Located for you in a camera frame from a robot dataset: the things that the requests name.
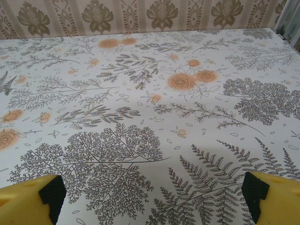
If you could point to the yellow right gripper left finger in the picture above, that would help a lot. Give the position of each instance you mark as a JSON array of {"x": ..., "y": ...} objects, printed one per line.
[{"x": 21, "y": 204}]

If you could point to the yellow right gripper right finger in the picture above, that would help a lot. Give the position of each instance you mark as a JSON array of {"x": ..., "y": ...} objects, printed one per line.
[{"x": 279, "y": 201}]

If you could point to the aluminium frame post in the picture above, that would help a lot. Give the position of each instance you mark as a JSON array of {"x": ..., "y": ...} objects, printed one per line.
[{"x": 282, "y": 14}]

